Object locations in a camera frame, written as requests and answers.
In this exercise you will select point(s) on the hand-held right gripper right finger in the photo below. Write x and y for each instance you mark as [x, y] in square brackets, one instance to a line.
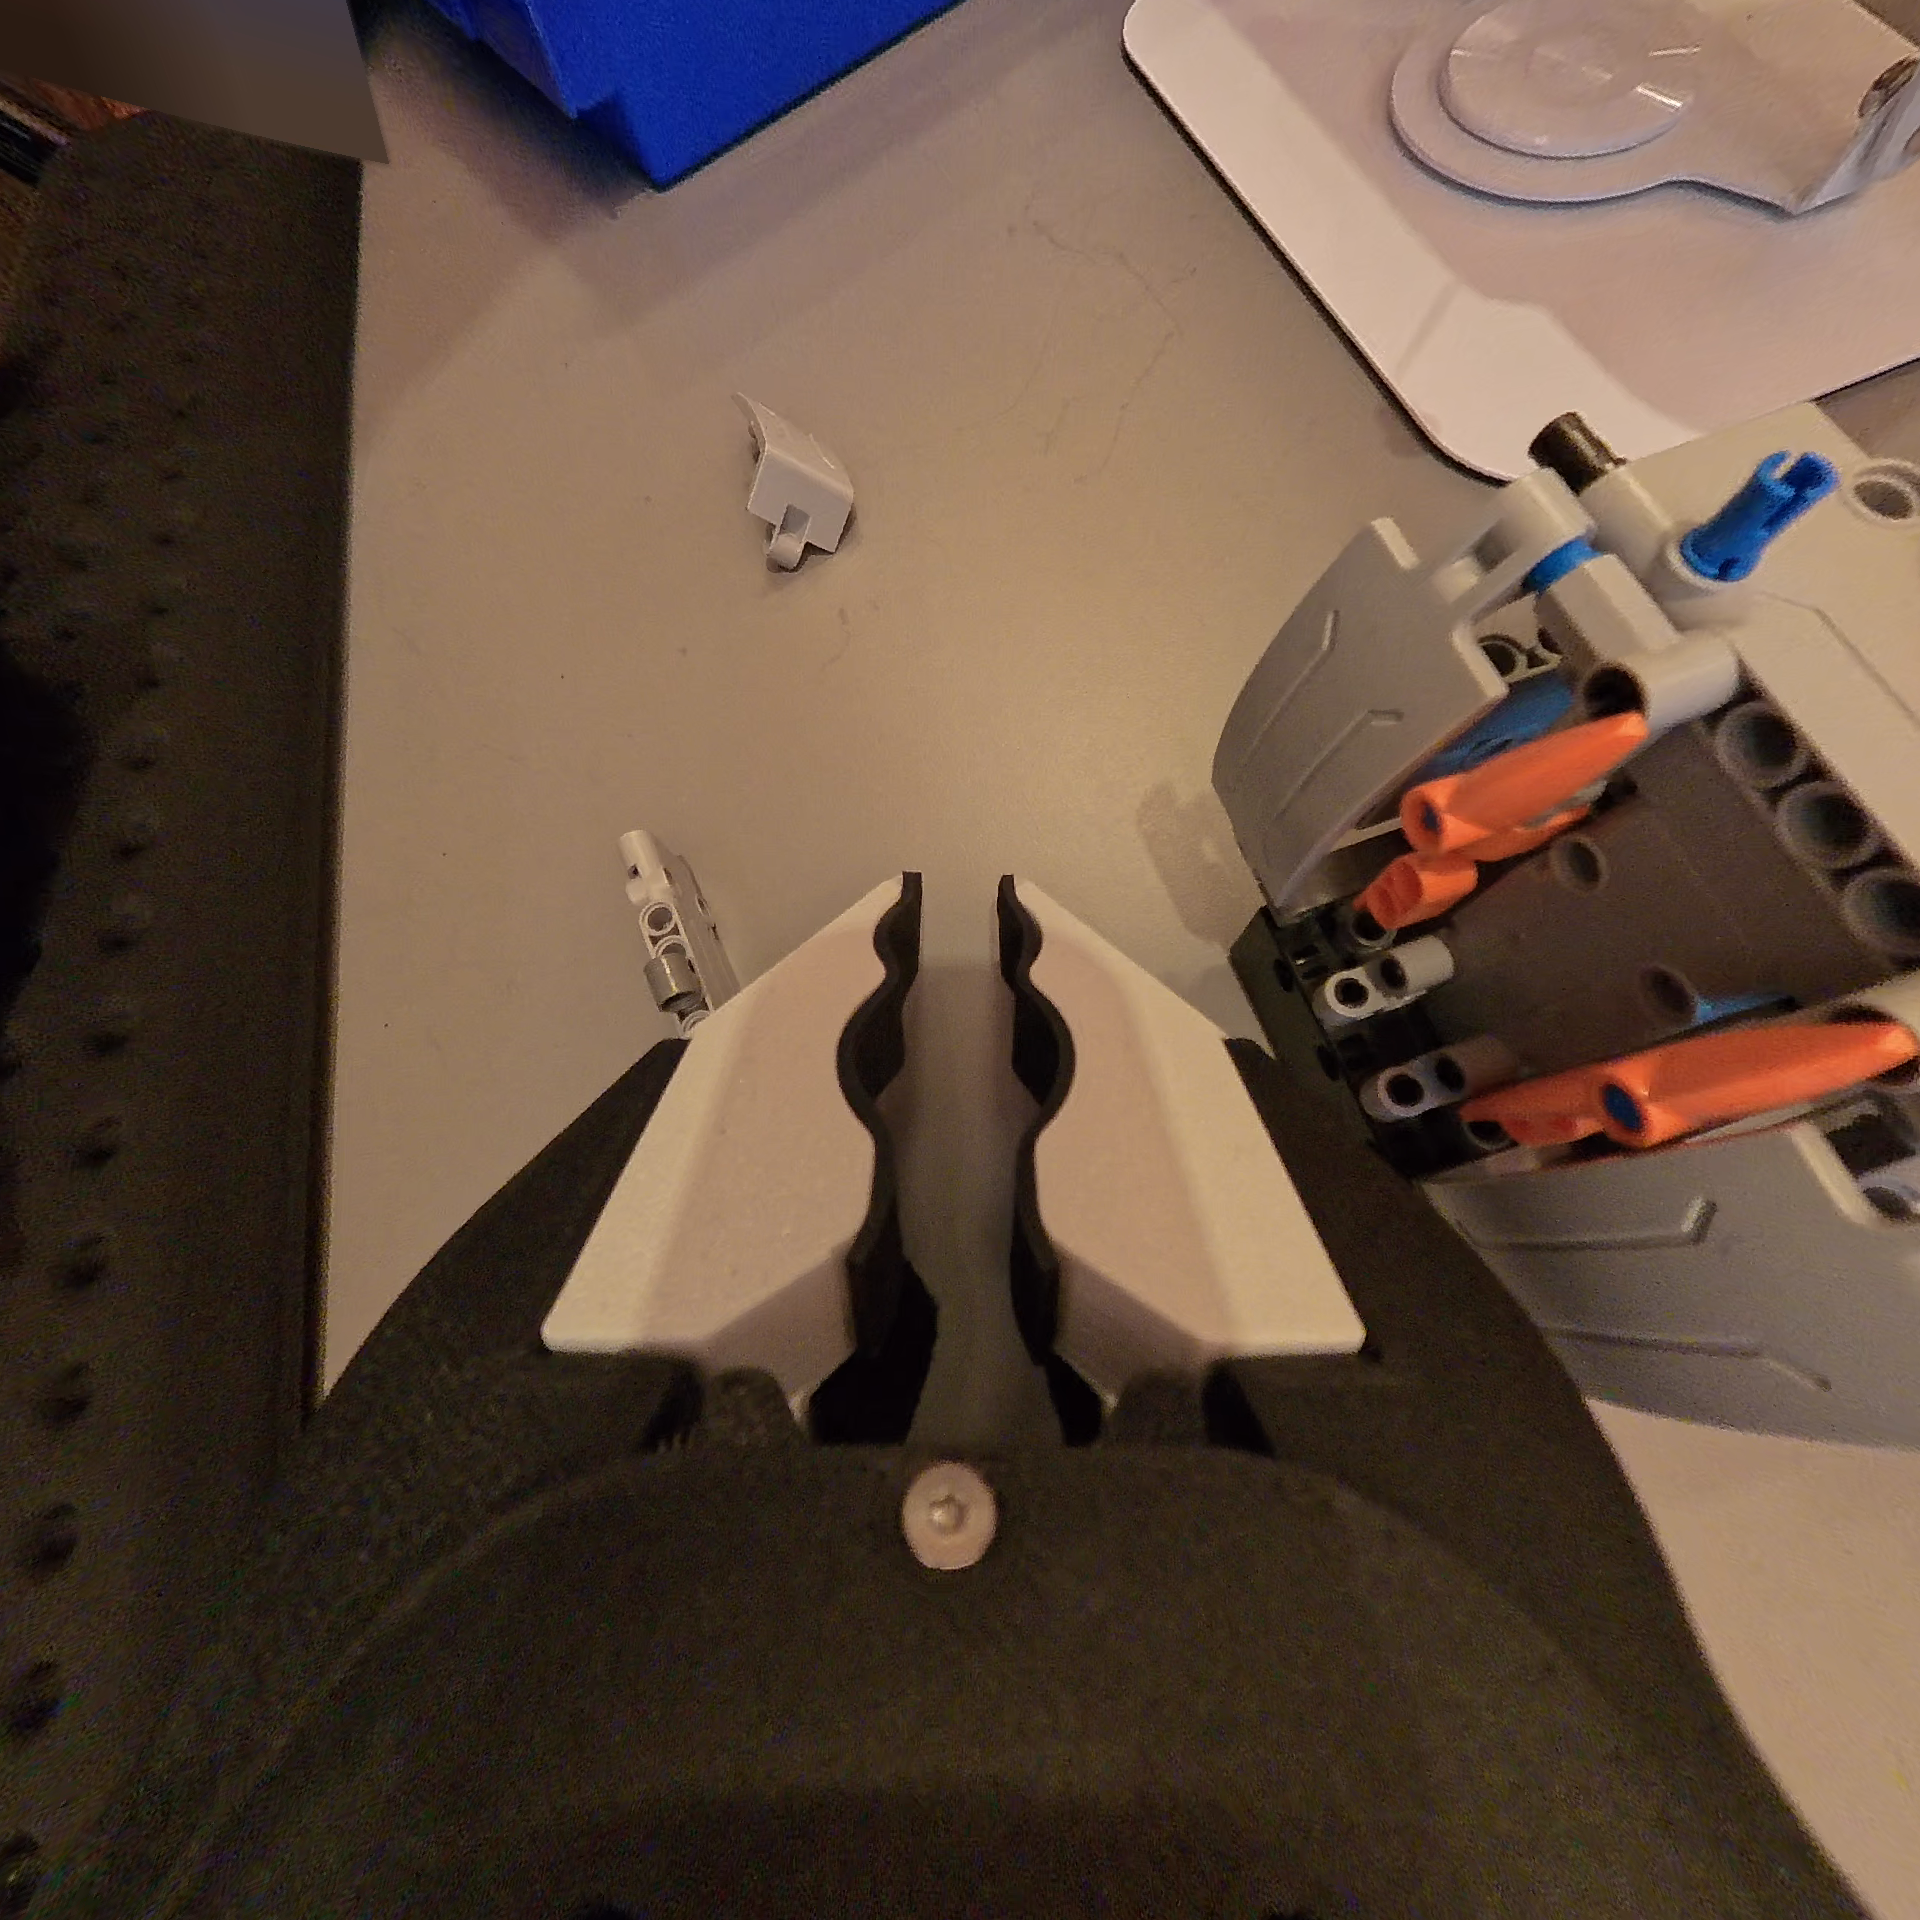
[1200, 1201]

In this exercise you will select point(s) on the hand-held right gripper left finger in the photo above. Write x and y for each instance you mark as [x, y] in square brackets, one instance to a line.
[704, 1201]

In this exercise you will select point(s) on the small grey curved brick piece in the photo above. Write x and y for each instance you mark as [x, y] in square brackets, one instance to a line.
[799, 476]

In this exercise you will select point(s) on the blue plastic bin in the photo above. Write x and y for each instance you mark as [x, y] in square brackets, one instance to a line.
[720, 74]

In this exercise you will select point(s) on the light grey holed brick beam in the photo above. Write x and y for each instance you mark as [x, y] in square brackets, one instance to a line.
[672, 918]

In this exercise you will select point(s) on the grey orange toy brick model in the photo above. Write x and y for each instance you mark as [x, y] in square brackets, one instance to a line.
[1664, 931]

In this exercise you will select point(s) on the black studded foam pad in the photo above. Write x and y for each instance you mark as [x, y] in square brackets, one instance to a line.
[165, 631]

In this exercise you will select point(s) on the white stand with base plate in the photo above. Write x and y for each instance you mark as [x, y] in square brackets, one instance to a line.
[1530, 330]

